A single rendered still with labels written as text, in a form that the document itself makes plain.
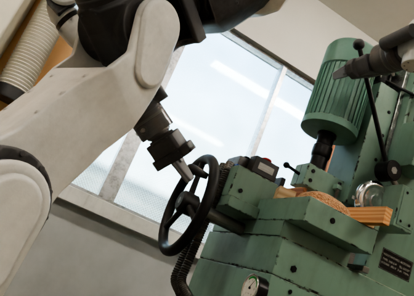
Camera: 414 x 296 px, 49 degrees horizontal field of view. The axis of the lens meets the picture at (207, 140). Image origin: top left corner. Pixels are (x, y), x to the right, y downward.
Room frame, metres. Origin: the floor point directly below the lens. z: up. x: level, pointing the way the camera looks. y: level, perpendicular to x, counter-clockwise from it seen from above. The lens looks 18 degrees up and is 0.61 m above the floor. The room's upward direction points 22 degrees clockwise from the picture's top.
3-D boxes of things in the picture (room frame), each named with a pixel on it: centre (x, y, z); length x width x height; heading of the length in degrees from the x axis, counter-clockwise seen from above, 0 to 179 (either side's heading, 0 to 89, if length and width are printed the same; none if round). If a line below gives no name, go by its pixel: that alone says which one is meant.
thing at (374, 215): (1.24, -0.36, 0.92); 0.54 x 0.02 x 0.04; 18
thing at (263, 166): (1.27, -0.15, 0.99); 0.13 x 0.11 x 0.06; 18
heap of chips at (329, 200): (1.07, -0.32, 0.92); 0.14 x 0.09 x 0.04; 108
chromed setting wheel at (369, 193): (1.23, -0.50, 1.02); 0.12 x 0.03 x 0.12; 108
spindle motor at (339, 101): (1.31, -0.34, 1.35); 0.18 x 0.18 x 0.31
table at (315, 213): (1.30, -0.23, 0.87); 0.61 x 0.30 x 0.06; 18
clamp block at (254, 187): (1.27, -0.15, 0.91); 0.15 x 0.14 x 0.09; 18
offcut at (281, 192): (1.16, -0.24, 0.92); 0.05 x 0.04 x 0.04; 90
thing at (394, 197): (1.21, -0.56, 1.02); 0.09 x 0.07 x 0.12; 18
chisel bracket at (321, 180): (1.31, -0.36, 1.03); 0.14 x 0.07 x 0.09; 108
